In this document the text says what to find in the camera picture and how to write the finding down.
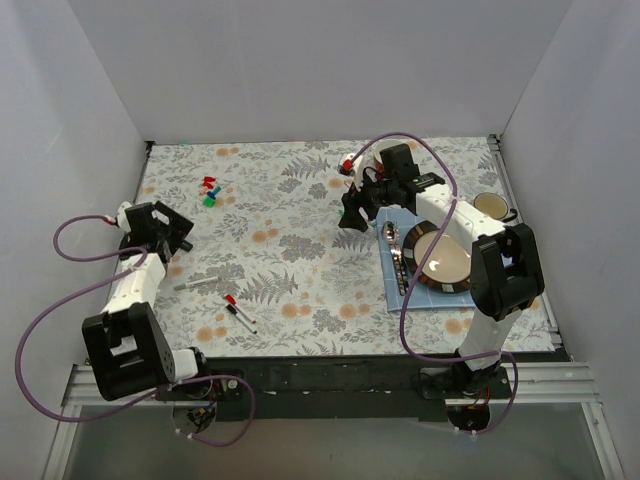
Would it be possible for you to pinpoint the grey tip white marker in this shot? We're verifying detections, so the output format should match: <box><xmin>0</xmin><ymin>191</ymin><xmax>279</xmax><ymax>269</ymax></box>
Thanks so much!
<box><xmin>174</xmin><ymin>276</ymin><xmax>219</xmax><ymax>291</ymax></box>

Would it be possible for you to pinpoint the long red eraser-cap marker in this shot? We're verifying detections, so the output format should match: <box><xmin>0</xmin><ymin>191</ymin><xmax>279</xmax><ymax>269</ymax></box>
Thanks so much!
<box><xmin>225</xmin><ymin>294</ymin><xmax>256</xmax><ymax>325</ymax></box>

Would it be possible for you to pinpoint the black cap thin marker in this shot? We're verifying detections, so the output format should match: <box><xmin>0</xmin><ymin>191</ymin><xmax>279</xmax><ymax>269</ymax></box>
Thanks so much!
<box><xmin>226</xmin><ymin>304</ymin><xmax>257</xmax><ymax>335</ymax></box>

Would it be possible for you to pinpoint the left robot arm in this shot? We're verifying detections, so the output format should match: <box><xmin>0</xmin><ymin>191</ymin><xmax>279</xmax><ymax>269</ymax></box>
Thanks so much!
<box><xmin>82</xmin><ymin>201</ymin><xmax>213</xmax><ymax>401</ymax></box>

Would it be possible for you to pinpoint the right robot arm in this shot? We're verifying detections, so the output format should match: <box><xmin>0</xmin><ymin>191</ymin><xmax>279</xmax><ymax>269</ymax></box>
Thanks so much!
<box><xmin>140</xmin><ymin>134</ymin><xmax>551</xmax><ymax>398</ymax></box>

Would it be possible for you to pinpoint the metal spoon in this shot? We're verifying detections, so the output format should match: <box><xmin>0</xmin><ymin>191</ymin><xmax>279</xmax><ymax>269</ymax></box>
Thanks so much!
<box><xmin>382</xmin><ymin>221</ymin><xmax>399</xmax><ymax>249</ymax></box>

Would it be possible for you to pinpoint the cream enamel mug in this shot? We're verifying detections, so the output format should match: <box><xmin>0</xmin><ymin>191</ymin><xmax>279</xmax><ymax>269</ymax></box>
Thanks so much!
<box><xmin>473</xmin><ymin>192</ymin><xmax>518</xmax><ymax>223</ymax></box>

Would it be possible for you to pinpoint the floral patterned table mat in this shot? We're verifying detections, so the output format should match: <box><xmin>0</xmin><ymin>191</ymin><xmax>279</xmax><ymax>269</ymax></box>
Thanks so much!
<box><xmin>97</xmin><ymin>135</ymin><xmax>564</xmax><ymax>360</ymax></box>

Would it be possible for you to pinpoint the dark rimmed plate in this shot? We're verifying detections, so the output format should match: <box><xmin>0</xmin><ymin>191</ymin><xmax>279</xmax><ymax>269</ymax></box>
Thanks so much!
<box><xmin>402</xmin><ymin>221</ymin><xmax>471</xmax><ymax>293</ymax></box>

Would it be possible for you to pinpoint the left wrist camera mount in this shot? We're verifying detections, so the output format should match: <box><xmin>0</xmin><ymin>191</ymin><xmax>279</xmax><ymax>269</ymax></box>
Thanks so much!
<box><xmin>104</xmin><ymin>201</ymin><xmax>132</xmax><ymax>233</ymax></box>

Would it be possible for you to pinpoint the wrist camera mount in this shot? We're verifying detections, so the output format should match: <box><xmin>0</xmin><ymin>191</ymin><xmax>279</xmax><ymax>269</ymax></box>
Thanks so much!
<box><xmin>104</xmin><ymin>201</ymin><xmax>132</xmax><ymax>233</ymax></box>
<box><xmin>338</xmin><ymin>153</ymin><xmax>366</xmax><ymax>191</ymax></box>

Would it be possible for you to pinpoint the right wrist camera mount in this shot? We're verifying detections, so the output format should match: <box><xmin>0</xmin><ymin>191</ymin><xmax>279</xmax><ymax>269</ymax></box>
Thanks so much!
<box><xmin>338</xmin><ymin>153</ymin><xmax>366</xmax><ymax>191</ymax></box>

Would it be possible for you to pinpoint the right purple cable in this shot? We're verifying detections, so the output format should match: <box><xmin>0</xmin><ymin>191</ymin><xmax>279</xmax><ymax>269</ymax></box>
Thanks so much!
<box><xmin>344</xmin><ymin>132</ymin><xmax>520</xmax><ymax>435</ymax></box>

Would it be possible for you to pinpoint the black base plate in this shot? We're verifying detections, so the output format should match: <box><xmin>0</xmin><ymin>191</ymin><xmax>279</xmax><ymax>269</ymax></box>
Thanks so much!
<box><xmin>154</xmin><ymin>354</ymin><xmax>506</xmax><ymax>421</ymax></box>

